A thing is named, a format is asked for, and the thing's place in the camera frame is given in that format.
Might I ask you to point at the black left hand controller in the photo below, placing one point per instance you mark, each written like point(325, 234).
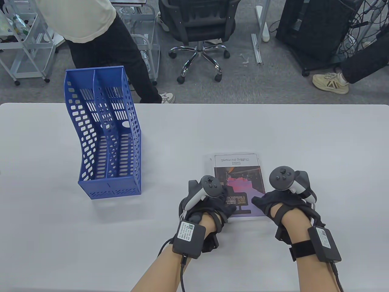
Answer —
point(211, 184)

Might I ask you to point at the black computer case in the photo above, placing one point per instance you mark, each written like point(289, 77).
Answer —
point(313, 27)

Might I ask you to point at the black left wrist sensor box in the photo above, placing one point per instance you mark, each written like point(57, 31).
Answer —
point(189, 240)

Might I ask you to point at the black right hand controller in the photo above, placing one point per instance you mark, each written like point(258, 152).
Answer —
point(281, 178)

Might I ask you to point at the blue plastic document holder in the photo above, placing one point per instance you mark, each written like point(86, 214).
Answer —
point(91, 186)

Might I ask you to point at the black right wrist sensor box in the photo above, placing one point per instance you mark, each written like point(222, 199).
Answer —
point(325, 245)

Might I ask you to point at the person's right forearm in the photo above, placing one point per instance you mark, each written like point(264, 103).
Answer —
point(313, 275)

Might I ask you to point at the clear plastic bottle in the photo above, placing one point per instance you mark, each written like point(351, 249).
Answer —
point(20, 25)

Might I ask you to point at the white desk leg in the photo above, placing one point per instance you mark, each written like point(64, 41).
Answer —
point(257, 45)

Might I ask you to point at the person's left forearm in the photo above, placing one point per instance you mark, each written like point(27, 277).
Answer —
point(158, 273)

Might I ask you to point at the white sneaker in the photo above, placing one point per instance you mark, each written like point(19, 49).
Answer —
point(167, 98)

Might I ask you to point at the black wrist sensor box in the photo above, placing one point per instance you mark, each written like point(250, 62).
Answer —
point(189, 240)
point(325, 245)

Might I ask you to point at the black hand controller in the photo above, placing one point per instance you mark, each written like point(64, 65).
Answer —
point(281, 178)
point(211, 184)

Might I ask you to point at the white metal trolley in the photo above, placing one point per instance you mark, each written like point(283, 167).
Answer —
point(29, 42)

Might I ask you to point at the person's right hand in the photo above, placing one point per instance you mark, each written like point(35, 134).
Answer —
point(273, 199)

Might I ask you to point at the beige sneaker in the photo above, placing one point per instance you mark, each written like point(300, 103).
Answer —
point(330, 84)

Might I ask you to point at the person's left hand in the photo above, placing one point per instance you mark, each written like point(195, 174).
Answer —
point(218, 210)

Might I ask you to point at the black office chair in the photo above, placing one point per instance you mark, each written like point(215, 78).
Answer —
point(197, 21)

